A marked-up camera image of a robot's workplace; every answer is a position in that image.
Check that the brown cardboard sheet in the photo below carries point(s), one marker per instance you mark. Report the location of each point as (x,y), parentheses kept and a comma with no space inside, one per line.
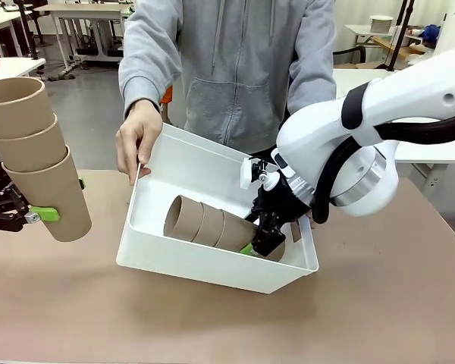
(396,49)

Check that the blue bundle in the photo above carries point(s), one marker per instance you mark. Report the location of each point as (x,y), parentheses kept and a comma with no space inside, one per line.
(430,32)

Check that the mannequin green orange clothes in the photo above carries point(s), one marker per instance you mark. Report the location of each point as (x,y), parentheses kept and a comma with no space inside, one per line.
(167,96)

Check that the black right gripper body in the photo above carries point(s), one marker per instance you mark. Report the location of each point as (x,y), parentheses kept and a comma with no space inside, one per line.
(280,201)

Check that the person's left forearm grey sleeve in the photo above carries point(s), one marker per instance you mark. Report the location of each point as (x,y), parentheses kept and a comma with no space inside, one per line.
(314,83)

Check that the tall brown cup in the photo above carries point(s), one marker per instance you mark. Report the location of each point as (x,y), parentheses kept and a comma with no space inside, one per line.
(26,151)
(57,197)
(189,221)
(212,227)
(235,233)
(15,110)

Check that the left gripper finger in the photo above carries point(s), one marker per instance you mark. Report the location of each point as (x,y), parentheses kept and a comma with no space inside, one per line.
(82,183)
(44,214)

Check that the person's right forearm grey sleeve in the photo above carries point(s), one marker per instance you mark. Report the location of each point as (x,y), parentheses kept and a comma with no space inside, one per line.
(140,83)

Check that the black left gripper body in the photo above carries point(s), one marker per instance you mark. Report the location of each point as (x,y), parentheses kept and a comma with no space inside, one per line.
(0,195)

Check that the round grey cylinder stack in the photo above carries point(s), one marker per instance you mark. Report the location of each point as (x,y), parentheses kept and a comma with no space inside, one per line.
(381,24)

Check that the black pole stand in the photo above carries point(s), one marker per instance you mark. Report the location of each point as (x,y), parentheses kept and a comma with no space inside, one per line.
(32,41)

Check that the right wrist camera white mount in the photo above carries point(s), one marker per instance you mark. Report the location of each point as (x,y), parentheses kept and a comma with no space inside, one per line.
(245,172)

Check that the small white table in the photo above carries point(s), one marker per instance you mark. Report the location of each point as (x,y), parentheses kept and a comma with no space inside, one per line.
(360,29)

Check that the black tripod stand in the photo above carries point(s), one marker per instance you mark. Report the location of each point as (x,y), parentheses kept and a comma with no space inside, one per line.
(400,34)

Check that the white table with pink cloth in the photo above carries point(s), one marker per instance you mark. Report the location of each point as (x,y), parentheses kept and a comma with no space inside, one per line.
(7,68)

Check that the black chair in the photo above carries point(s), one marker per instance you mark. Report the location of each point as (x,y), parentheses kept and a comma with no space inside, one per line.
(360,53)

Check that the person's right hand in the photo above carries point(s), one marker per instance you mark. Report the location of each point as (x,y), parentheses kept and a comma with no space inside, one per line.
(136,136)

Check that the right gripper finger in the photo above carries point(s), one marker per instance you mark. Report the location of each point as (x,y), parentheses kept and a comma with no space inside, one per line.
(267,239)
(253,217)

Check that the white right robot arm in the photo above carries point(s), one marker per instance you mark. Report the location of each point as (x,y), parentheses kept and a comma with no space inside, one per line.
(314,136)

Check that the white plastic basket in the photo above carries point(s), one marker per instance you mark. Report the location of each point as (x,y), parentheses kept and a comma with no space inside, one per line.
(197,163)

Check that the person's left hand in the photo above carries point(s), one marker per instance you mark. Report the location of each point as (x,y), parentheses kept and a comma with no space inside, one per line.
(311,222)

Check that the person in grey hoodie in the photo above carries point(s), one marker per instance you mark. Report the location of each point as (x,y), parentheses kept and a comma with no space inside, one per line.
(231,76)

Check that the white desk with metal legs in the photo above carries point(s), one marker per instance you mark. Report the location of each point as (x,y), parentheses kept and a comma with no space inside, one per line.
(83,9)

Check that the white board panel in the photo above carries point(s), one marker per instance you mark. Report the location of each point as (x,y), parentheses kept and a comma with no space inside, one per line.
(451,34)

